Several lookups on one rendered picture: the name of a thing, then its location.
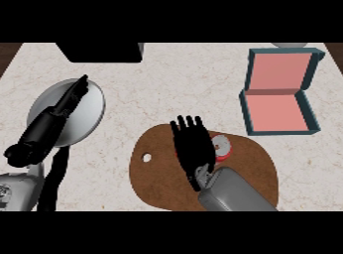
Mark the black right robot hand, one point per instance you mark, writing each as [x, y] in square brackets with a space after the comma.
[192, 145]

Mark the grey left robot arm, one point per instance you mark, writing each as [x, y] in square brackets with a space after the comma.
[14, 190]

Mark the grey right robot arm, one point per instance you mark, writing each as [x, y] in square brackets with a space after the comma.
[235, 193]

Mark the red tomato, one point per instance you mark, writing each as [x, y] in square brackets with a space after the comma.
[223, 148]

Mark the brown wooden cutting board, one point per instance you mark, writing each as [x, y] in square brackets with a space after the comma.
[160, 185]

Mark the teal cardboard box pink inside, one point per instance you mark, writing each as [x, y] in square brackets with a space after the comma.
[277, 112]

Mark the black appliance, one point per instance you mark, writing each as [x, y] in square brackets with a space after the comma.
[101, 53]

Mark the white round object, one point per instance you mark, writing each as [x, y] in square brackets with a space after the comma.
[288, 45]

